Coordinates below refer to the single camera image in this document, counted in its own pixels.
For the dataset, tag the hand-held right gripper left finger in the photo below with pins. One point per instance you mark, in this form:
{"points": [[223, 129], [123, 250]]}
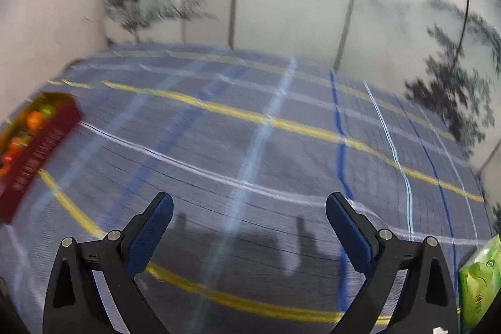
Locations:
{"points": [[146, 240]]}

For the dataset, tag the green snack packet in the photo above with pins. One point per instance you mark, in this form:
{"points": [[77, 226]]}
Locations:
{"points": [[479, 287]]}

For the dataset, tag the red and gold tin box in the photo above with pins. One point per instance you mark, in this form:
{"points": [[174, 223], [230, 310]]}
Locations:
{"points": [[43, 154]]}

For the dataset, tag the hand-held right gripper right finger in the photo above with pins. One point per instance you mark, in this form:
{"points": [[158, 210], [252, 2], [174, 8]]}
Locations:
{"points": [[352, 240]]}

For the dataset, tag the small green tomato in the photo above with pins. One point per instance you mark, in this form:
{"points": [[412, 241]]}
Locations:
{"points": [[47, 110]]}

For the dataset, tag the orange mandarin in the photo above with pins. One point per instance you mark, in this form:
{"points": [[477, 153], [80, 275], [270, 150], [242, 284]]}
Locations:
{"points": [[34, 118]]}

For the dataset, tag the plaid tablecloth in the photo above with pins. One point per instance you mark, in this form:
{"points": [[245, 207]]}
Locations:
{"points": [[254, 162]]}

